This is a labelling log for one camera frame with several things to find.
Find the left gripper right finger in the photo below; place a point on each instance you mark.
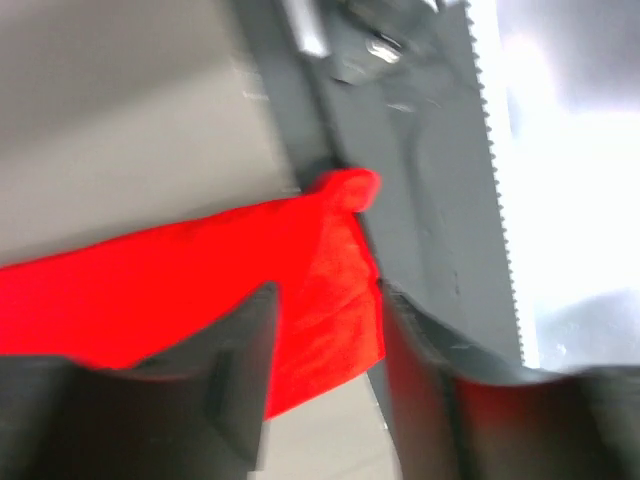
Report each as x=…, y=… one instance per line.
x=461, y=411

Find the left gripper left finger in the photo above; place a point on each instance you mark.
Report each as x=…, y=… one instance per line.
x=193, y=411

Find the red t shirt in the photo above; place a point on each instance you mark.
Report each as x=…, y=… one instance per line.
x=117, y=302

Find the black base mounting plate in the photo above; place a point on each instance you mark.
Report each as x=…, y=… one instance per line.
x=435, y=228

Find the slotted cable duct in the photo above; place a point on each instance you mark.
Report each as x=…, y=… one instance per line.
x=483, y=28

